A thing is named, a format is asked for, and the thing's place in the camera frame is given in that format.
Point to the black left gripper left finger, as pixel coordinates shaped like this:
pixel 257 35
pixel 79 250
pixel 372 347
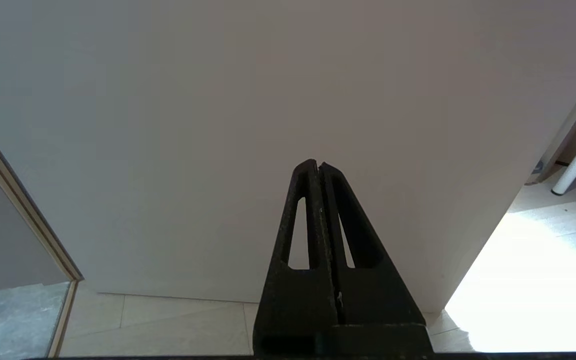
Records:
pixel 288 300

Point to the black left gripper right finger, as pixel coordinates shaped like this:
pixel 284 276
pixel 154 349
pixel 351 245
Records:
pixel 383 300

